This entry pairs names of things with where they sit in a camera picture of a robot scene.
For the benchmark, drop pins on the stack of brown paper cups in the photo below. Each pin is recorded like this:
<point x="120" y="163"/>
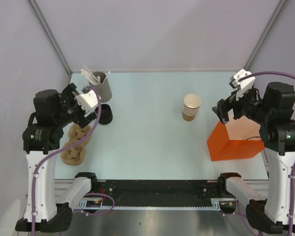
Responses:
<point x="191" y="106"/>

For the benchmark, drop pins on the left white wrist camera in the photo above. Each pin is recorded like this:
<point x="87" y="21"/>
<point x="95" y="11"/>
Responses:
<point x="87" y="99"/>

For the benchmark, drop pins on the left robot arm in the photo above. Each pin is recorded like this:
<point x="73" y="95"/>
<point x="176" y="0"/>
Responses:
<point x="53" y="112"/>

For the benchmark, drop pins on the grey cylindrical straw holder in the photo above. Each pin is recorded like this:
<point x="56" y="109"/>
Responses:
<point x="103" y="89"/>

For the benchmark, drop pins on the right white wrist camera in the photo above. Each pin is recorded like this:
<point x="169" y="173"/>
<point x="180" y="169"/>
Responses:
<point x="241" y="87"/>

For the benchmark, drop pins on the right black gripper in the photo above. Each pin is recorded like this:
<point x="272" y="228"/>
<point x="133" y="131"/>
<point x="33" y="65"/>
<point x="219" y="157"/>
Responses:
<point x="224" y="105"/>

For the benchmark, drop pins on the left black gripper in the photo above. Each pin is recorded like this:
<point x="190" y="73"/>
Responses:
<point x="67" y="96"/>

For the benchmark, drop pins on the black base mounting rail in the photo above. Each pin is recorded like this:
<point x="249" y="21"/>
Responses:
<point x="162" y="193"/>

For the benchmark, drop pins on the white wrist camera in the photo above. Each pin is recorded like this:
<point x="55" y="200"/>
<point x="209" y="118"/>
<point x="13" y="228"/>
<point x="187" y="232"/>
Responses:
<point x="87" y="99"/>
<point x="241" y="87"/>

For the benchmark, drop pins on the stack of black lids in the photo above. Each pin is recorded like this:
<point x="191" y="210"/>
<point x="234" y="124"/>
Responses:
<point x="106" y="115"/>

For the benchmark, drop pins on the orange paper bag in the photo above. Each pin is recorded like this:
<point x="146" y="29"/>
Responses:
<point x="235" y="140"/>

